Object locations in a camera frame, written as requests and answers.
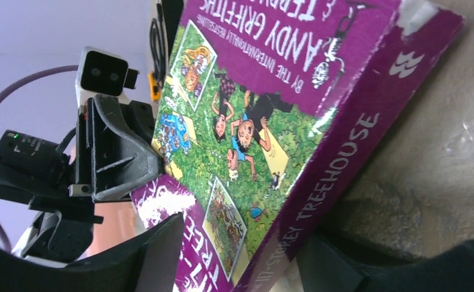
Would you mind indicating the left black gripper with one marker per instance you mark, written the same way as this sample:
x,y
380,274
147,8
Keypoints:
x,y
113,152

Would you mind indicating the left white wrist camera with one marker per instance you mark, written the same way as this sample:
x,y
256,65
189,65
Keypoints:
x,y
101,72

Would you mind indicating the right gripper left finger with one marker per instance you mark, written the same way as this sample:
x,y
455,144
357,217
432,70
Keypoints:
x,y
146,262

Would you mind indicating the pink plastic storage box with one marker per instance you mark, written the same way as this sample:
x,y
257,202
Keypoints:
x,y
119,225

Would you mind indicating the purple Treehouse book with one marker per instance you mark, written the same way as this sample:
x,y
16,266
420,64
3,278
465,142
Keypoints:
x,y
269,110

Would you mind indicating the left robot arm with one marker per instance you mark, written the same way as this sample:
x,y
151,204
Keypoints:
x,y
37,173

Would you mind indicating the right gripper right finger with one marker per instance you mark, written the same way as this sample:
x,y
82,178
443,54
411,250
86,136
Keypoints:
x,y
332,263

